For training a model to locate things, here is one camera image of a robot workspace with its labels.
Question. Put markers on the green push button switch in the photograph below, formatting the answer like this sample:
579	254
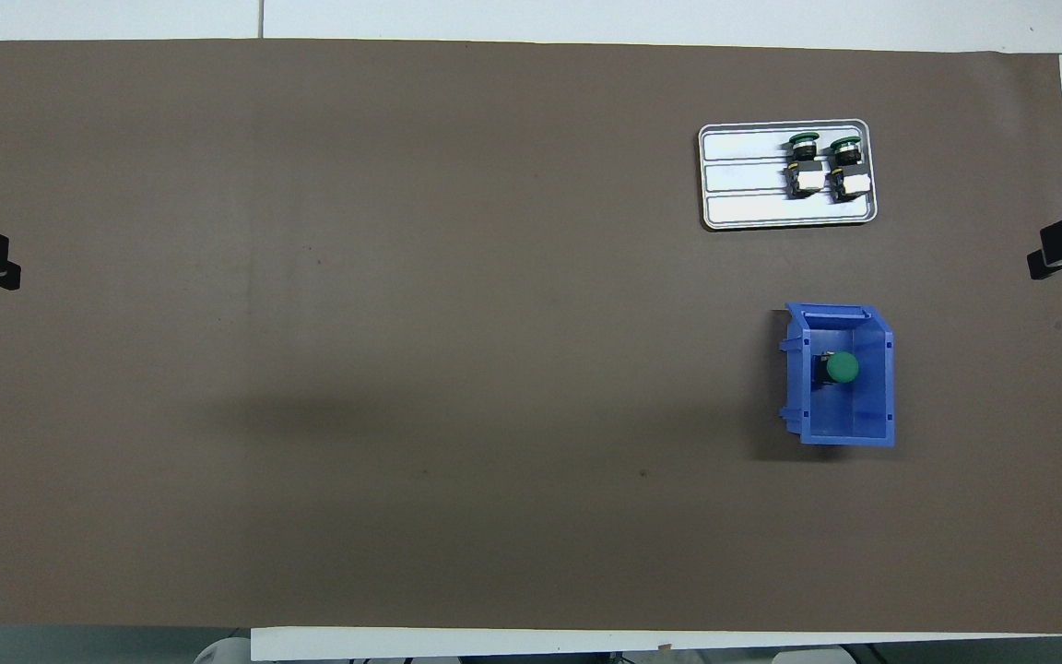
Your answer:
805	171
843	368
849	175

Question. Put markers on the blue plastic bin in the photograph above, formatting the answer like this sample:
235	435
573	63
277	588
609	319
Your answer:
863	415

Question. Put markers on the silver metal tray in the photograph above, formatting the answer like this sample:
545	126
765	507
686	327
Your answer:
743	184

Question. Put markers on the brown table mat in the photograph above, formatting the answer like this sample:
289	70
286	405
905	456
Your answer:
494	369

